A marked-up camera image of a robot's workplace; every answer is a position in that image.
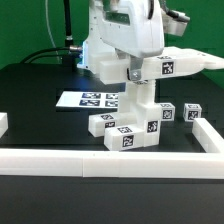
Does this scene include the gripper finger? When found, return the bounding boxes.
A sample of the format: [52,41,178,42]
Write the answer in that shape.
[127,56,143,81]

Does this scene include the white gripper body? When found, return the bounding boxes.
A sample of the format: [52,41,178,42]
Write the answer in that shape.
[96,0,164,58]

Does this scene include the white chair seat part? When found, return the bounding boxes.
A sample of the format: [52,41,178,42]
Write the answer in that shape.
[118,80,162,147]

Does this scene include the white chair back part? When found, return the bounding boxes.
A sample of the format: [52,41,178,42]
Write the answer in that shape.
[99,47,224,84]

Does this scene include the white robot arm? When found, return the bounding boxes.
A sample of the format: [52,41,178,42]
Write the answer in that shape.
[78,0,190,81]

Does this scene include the white marker sheet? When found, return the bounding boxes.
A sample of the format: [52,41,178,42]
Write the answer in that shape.
[56,91,118,109]

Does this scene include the white U-shaped fence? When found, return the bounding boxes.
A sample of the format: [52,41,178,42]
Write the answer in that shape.
[0,118,224,179]

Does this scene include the white block at left edge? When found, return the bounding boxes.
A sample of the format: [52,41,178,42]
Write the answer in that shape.
[0,112,8,135]

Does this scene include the black vertical cable post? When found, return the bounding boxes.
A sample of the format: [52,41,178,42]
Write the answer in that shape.
[63,0,74,64]

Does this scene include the thin grey cable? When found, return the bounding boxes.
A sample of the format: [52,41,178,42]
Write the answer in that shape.
[45,0,63,64]

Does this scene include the black thick cable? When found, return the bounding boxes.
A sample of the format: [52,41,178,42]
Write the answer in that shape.
[20,45,84,64]

